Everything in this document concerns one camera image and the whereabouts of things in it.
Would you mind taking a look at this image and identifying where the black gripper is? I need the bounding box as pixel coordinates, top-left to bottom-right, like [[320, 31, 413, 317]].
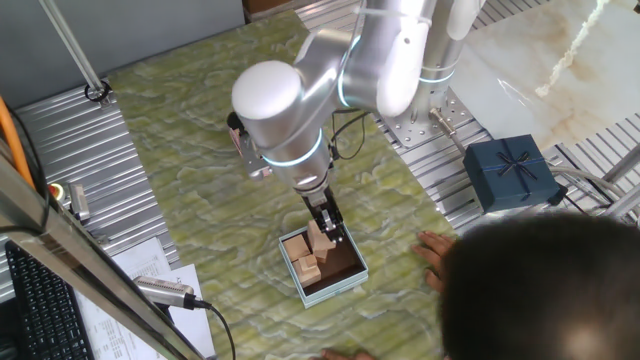
[[300, 188, 346, 245]]

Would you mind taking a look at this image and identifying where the light wooden block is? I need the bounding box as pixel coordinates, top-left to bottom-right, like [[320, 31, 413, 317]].
[[306, 219, 337, 254], [291, 258, 323, 289]]

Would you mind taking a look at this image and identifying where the light blue cardboard box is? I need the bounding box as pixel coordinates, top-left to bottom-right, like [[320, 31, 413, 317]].
[[277, 215, 370, 310]]

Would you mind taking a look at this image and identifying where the navy gift box with bow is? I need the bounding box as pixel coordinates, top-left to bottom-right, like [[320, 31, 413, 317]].
[[462, 133, 561, 215]]

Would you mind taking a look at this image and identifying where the person right hand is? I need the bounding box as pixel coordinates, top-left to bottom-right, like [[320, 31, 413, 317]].
[[412, 230, 456, 294]]

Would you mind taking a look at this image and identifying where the person left hand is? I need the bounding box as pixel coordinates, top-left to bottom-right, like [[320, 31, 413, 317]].
[[309, 348, 379, 360]]

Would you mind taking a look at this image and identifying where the large wooden cube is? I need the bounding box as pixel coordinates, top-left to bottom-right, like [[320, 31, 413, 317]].
[[282, 233, 312, 263]]

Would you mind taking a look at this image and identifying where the green marble pattern mat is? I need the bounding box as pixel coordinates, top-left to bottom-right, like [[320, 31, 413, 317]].
[[107, 9, 459, 360]]

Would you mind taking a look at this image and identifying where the plain white paper sheet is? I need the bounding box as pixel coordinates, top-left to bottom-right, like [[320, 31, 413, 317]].
[[159, 263, 217, 359]]

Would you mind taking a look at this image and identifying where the person head black hair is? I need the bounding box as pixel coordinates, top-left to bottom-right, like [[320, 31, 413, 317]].
[[438, 213, 640, 360]]

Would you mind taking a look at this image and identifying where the white paper with table print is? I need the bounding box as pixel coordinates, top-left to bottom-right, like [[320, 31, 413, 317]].
[[74, 237, 174, 360]]

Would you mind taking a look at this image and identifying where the black plug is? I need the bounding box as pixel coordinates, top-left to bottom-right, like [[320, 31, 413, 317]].
[[548, 183, 570, 206]]

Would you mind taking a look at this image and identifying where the small silver device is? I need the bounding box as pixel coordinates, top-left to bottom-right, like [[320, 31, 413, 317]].
[[67, 182, 92, 222]]

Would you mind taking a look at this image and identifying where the white marble pattern sheet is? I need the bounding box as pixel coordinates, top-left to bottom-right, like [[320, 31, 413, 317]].
[[449, 0, 640, 151]]

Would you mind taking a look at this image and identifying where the red emergency stop button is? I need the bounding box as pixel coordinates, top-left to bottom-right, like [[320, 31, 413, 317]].
[[47, 182, 69, 204]]

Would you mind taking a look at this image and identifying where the black computer keyboard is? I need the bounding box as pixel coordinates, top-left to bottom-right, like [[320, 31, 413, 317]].
[[3, 239, 96, 360]]

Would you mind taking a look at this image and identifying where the aluminium pole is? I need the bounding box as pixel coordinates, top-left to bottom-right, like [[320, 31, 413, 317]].
[[38, 0, 107, 96]]

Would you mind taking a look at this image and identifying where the orange tube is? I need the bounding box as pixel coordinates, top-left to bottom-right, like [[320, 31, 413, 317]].
[[0, 97, 36, 191]]

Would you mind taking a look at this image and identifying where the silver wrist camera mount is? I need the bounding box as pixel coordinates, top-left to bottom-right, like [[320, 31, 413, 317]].
[[226, 111, 275, 181]]

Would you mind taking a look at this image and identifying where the black robot wrist cable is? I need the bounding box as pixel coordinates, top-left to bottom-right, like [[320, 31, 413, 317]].
[[327, 107, 372, 163]]

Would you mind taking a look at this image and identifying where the black camera cable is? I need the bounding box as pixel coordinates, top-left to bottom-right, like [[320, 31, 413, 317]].
[[192, 298, 237, 360]]

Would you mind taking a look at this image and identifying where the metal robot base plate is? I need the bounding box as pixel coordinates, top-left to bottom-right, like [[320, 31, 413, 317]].
[[374, 87, 489, 150]]

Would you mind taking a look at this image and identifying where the metal cable connector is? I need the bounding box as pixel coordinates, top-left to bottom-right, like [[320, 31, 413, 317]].
[[428, 107, 468, 154]]

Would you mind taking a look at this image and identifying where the silver depth camera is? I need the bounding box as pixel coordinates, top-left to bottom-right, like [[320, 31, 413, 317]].
[[132, 274, 199, 311]]

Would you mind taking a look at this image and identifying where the steel frame beam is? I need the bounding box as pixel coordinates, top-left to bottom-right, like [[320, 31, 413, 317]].
[[0, 139, 206, 360]]

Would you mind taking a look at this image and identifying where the black cable ring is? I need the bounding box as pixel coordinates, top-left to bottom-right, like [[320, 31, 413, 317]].
[[83, 79, 115, 109]]

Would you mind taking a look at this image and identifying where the grey hose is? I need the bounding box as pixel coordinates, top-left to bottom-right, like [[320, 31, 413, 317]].
[[548, 163, 632, 202]]

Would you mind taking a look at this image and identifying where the thin black cable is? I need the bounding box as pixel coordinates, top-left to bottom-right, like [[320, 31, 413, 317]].
[[0, 107, 51, 236]]

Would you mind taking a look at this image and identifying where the aluminium frame bar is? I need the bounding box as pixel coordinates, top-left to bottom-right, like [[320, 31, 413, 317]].
[[602, 144, 640, 184], [579, 184, 640, 224]]

